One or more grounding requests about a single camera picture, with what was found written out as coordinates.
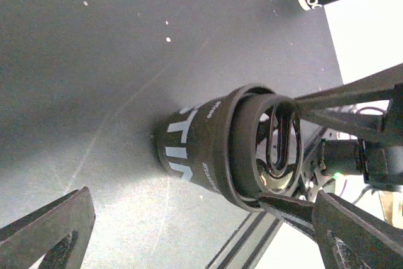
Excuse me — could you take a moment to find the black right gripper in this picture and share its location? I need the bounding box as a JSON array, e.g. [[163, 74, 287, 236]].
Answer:
[[258, 64, 402, 268]]

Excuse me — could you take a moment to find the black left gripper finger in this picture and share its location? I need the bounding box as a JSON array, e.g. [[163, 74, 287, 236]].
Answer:
[[1, 186, 96, 268]]

